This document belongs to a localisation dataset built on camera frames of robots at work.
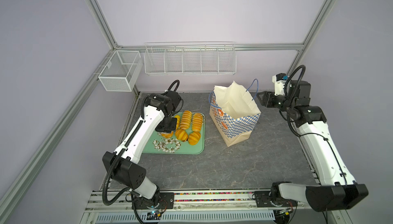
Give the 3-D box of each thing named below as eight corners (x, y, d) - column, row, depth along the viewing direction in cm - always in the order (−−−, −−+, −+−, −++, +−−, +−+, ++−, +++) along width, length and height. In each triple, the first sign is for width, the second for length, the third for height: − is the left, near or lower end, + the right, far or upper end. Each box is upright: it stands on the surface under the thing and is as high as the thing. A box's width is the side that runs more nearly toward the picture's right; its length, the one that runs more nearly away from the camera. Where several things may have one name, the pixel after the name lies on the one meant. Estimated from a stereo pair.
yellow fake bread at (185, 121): (180, 128, 100) (179, 126, 98) (183, 112, 109) (183, 110, 107) (189, 129, 100) (188, 127, 98) (191, 113, 108) (191, 110, 106)
